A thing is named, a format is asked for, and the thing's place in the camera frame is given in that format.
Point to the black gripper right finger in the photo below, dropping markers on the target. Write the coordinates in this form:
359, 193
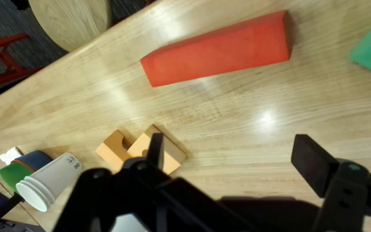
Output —
348, 193

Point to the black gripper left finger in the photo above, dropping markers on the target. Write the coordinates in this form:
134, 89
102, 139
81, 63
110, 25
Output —
151, 201

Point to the tan block with round hole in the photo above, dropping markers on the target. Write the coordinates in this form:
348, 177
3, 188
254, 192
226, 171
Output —
139, 147

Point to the tan notched block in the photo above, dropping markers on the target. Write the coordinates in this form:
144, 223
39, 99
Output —
108, 149

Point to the long orange-red foam block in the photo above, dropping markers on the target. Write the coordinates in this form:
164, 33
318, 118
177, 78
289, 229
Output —
219, 49

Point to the small black stand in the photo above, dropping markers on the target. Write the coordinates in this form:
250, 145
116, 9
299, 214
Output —
5, 205

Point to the wooden stool orange legs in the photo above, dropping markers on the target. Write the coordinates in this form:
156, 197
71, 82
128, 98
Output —
64, 20
5, 41

